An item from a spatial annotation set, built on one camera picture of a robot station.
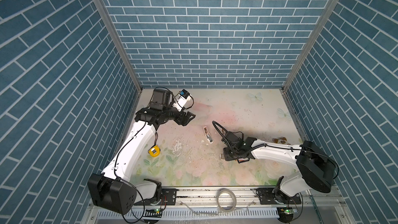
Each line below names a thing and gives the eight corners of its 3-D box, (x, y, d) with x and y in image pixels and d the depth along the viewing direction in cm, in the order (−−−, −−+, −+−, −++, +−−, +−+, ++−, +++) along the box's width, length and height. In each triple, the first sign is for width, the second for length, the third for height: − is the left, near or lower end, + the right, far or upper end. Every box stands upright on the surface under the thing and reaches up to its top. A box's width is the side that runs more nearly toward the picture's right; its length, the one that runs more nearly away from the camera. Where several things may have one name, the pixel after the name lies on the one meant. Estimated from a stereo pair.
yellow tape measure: (148, 153, 90) (147, 151, 88) (156, 146, 93) (155, 144, 91) (155, 158, 88) (154, 157, 86) (162, 151, 91) (161, 149, 89)
